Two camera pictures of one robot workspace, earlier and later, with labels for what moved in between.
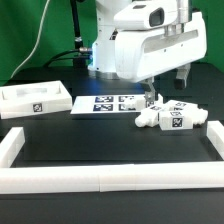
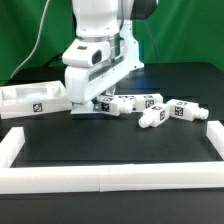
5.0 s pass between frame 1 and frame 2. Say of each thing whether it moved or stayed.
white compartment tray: stayed
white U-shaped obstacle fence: stayed
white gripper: moved
